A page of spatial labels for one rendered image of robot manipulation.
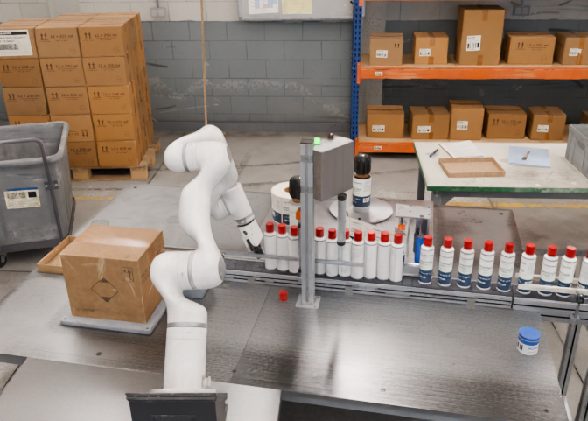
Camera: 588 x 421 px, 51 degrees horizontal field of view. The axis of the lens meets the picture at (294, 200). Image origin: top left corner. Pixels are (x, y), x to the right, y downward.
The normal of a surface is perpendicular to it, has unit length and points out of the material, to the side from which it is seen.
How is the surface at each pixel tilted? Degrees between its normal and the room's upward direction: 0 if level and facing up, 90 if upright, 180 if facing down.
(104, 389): 0
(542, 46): 90
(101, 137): 91
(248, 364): 0
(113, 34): 89
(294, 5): 90
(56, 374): 0
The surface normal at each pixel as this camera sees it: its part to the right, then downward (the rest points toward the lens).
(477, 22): -0.08, 0.41
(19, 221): 0.25, 0.46
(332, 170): 0.69, 0.29
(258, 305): -0.01, -0.91
